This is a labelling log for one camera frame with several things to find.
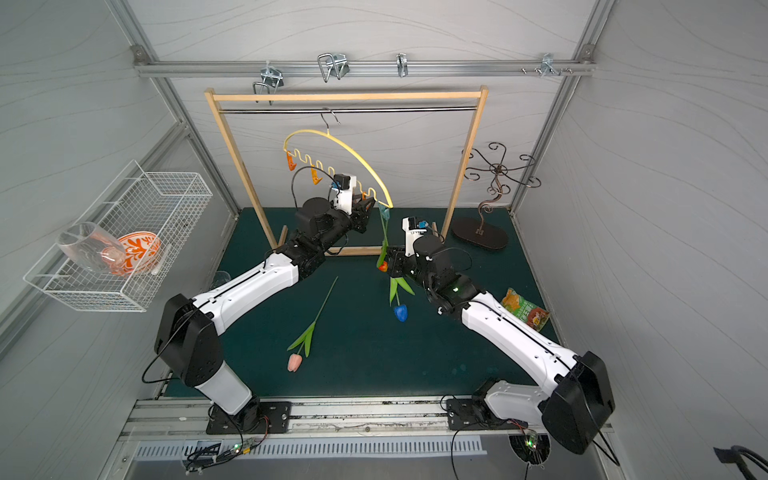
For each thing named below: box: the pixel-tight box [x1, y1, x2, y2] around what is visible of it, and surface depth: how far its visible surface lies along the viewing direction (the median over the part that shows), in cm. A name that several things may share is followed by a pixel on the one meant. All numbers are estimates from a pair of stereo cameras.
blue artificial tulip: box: [389, 276, 415, 323], surface depth 73 cm
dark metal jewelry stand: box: [451, 142, 541, 250], surface depth 96 cm
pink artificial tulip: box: [287, 276, 339, 372], surface depth 85 cm
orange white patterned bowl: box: [118, 231, 162, 276], surface depth 67 cm
